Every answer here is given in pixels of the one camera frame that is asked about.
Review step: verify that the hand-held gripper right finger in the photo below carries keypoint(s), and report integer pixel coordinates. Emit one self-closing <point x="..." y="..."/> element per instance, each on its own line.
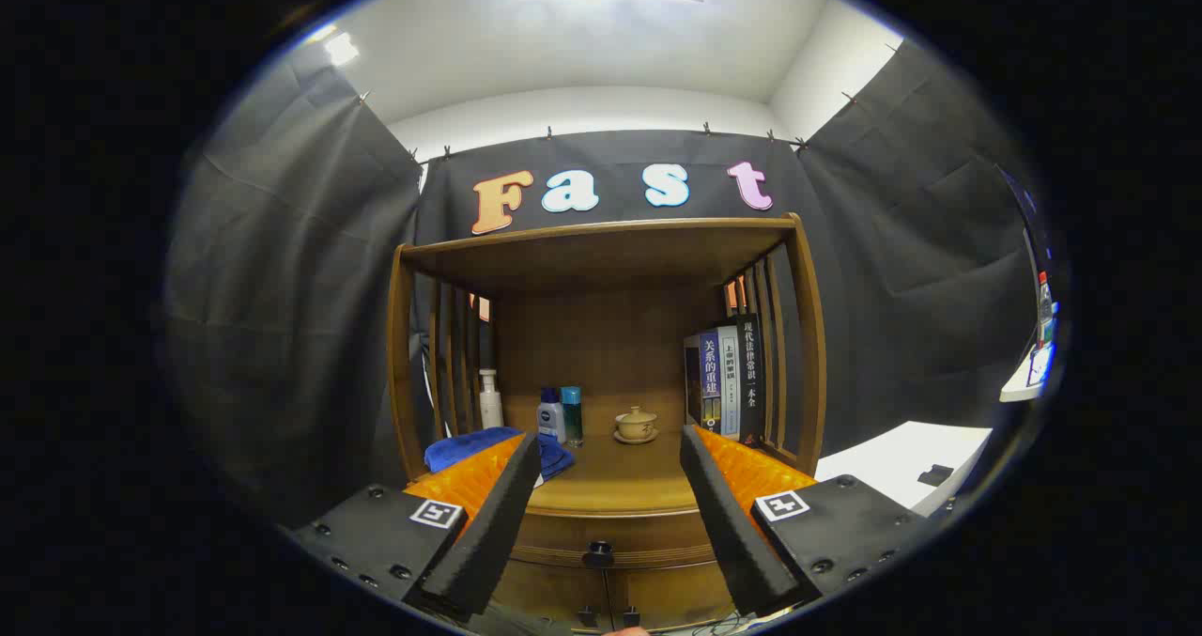
<point x="732" y="523"/>

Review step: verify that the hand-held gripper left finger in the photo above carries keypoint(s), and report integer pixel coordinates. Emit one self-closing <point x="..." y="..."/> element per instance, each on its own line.
<point x="493" y="523"/>

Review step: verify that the wooden drawer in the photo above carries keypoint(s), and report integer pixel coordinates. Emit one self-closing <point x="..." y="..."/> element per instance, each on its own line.
<point x="648" y="537"/>

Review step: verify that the black drawer knob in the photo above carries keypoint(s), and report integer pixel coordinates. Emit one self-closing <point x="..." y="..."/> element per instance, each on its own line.
<point x="598" y="553"/>

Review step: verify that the wooden countertop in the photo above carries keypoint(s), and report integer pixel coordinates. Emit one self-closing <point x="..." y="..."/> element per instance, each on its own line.
<point x="610" y="476"/>

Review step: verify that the wooden cabinet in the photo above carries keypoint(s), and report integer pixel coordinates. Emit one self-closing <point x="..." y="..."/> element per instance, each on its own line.
<point x="601" y="260"/>

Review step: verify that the blue folded towel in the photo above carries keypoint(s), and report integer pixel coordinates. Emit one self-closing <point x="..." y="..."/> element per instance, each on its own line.
<point x="470" y="448"/>

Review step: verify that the white pump bottle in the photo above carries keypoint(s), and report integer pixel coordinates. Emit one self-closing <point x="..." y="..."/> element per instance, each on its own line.
<point x="490" y="406"/>

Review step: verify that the white bottle with blue cap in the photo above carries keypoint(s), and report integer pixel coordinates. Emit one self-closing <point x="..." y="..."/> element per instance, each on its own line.
<point x="551" y="420"/>

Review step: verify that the teal clear bottle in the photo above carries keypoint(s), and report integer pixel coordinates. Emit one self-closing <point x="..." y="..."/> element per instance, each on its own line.
<point x="572" y="418"/>

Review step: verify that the beige lidded teacup with saucer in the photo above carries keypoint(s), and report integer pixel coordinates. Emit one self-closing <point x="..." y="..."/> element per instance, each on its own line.
<point x="637" y="425"/>

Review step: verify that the book with pale spine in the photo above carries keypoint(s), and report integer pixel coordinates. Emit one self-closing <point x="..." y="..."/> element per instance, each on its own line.
<point x="730" y="382"/>

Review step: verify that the book with black spine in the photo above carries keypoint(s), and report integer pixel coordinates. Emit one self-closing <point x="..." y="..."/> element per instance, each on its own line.
<point x="751" y="382"/>

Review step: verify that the book with blue spine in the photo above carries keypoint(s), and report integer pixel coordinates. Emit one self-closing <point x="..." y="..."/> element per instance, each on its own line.
<point x="706" y="382"/>

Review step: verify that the white side table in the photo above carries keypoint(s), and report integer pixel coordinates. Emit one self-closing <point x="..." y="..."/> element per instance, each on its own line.
<point x="892" y="457"/>

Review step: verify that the small black object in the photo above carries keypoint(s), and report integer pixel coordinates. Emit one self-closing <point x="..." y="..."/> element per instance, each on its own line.
<point x="935" y="474"/>

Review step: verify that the white shelf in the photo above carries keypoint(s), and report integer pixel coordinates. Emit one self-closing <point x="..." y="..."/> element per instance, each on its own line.
<point x="1024" y="387"/>

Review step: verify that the clear water bottle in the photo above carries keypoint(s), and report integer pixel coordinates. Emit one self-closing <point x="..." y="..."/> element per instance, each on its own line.
<point x="1045" y="312"/>

